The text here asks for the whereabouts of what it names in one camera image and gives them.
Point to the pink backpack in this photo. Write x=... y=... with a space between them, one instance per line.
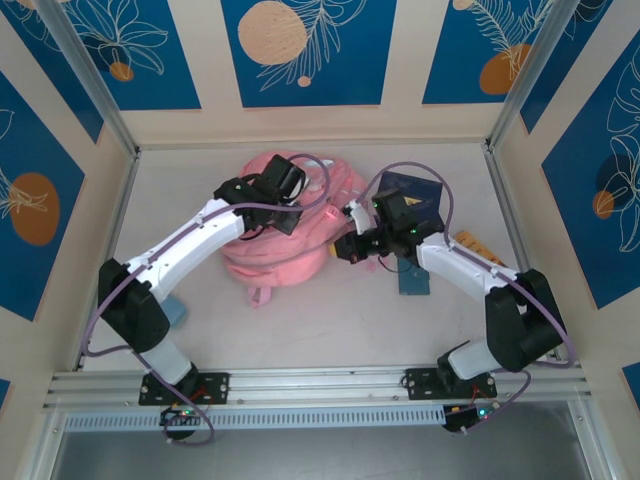
x=280 y=260

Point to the teal wallet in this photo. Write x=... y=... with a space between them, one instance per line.
x=415 y=282

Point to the dark blue book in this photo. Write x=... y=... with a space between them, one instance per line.
x=430 y=210

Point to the orange paperback book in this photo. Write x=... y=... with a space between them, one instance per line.
x=475 y=245

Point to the light blue pencil pouch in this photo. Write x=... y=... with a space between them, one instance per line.
x=176 y=311

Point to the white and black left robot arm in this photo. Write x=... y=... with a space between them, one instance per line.
x=200 y=240

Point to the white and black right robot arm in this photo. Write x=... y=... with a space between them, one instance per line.
x=450 y=260

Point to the aluminium table side rail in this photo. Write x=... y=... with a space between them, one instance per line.
x=124 y=205
x=495 y=167

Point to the aluminium mounting rail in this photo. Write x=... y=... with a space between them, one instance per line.
x=320 y=382

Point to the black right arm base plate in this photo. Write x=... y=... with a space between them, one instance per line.
x=417 y=382

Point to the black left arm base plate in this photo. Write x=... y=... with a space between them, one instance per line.
x=220 y=387

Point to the aluminium frame post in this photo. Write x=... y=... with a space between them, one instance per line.
x=95 y=80
x=530 y=80

